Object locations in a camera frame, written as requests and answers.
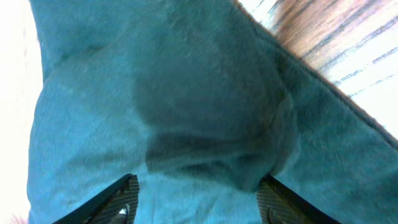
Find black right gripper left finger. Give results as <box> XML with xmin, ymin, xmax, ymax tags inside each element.
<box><xmin>55</xmin><ymin>174</ymin><xmax>139</xmax><ymax>224</ymax></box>

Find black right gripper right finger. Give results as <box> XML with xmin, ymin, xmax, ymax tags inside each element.
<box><xmin>256</xmin><ymin>175</ymin><xmax>340</xmax><ymax>224</ymax></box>

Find dark navy t-shirt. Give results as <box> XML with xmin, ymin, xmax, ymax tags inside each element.
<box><xmin>27</xmin><ymin>1</ymin><xmax>397</xmax><ymax>223</ymax></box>

